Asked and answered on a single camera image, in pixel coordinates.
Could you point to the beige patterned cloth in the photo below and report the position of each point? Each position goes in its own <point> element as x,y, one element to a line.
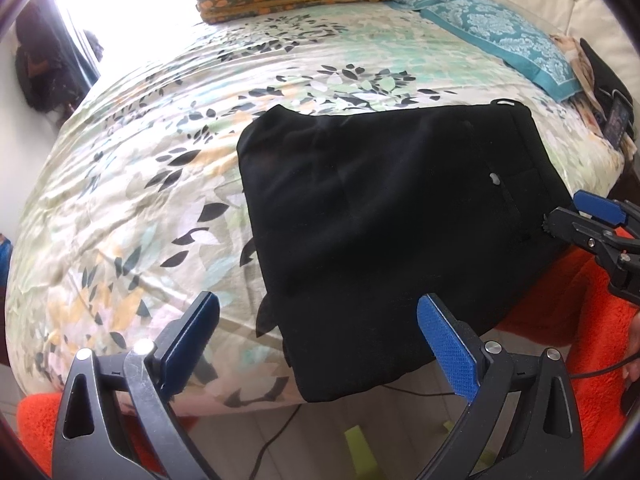
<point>585,102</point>

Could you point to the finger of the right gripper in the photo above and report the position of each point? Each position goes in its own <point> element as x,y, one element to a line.
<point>609,215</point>
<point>615,245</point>

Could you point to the dark hanging clothes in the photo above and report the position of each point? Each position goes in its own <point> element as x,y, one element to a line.
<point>47,67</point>

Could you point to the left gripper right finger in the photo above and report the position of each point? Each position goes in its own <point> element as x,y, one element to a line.
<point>544,440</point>

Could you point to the smartphone on bed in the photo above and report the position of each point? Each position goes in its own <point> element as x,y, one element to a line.
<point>618,120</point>

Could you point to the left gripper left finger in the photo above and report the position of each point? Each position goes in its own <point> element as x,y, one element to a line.
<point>91,440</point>

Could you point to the teal patterned pillow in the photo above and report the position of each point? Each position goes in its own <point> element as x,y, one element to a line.
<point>501,32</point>

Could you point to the orange fuzzy garment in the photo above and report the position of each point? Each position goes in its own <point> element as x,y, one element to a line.
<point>570,305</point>

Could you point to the black pants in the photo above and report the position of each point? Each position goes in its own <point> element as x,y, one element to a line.
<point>356,217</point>

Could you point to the floral bed sheet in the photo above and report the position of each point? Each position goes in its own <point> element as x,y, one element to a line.
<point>139,205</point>

